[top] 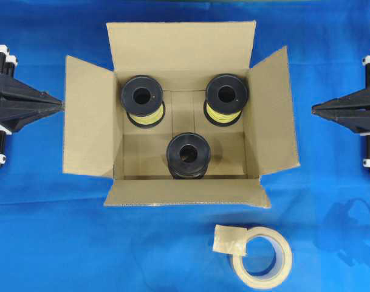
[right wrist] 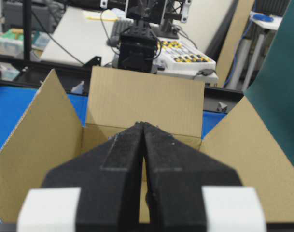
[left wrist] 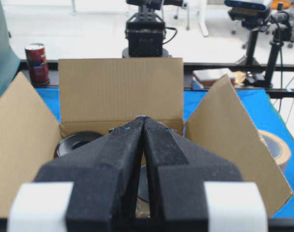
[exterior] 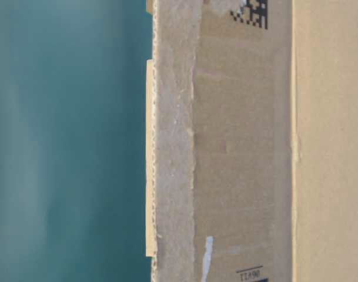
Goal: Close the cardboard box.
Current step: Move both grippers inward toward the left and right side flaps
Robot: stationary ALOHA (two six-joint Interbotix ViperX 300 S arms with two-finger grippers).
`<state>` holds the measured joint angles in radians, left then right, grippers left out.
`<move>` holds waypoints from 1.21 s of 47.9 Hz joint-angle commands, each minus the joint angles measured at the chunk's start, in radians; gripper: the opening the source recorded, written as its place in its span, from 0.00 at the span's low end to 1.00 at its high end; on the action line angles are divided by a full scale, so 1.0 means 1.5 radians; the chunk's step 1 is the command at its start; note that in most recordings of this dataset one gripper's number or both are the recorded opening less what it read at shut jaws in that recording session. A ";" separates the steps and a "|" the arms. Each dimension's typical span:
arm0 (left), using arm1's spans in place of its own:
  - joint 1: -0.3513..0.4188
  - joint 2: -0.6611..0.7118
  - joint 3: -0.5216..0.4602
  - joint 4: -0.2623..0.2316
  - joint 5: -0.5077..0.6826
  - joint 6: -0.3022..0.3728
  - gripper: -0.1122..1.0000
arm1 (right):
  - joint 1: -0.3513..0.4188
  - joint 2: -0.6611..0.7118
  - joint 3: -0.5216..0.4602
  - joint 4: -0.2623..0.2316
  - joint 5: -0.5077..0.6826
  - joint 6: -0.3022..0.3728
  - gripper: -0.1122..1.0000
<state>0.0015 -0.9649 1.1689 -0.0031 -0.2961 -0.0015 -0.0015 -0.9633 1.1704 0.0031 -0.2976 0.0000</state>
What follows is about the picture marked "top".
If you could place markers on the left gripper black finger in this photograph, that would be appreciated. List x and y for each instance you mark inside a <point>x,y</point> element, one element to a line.
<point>13,88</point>
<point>15,115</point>

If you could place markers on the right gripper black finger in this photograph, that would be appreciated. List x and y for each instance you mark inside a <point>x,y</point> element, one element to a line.
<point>359,100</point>
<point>358,121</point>

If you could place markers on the brown cardboard box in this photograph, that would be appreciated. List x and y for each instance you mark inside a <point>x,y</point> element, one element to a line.
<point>99,140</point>

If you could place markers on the blue table cloth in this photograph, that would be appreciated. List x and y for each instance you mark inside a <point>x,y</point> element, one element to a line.
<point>57,235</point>

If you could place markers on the beige packing tape roll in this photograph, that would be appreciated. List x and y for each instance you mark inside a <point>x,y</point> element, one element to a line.
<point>233,241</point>

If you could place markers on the black spool front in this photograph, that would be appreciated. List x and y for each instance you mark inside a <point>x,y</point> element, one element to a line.
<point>188,156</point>

